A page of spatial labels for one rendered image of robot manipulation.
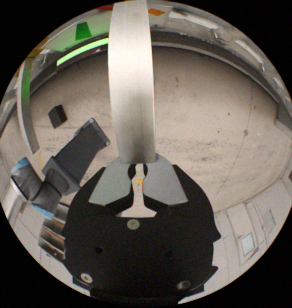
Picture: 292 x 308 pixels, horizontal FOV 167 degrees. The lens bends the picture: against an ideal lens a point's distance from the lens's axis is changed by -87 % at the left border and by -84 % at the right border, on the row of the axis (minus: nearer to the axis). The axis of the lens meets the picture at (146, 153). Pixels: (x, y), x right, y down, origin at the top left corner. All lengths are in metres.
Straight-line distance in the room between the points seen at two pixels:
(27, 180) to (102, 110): 0.82
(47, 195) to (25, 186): 0.14
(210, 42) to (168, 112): 0.78
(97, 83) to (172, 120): 0.73
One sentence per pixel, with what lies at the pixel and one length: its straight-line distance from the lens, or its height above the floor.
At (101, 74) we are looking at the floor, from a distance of 1.02.
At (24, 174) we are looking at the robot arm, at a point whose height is 0.80.
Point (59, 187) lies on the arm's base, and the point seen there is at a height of 0.67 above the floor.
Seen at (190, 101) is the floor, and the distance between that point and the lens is 1.02.
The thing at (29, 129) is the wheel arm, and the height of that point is 0.81.
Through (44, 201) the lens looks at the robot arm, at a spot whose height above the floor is 0.80.
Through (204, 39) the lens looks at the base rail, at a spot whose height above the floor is 0.70.
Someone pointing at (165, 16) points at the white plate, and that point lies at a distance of 0.26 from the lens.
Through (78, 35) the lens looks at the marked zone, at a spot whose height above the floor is 0.74.
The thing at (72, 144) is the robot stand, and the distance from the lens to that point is 0.78.
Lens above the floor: 0.94
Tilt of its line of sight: 58 degrees down
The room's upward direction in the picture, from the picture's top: 178 degrees clockwise
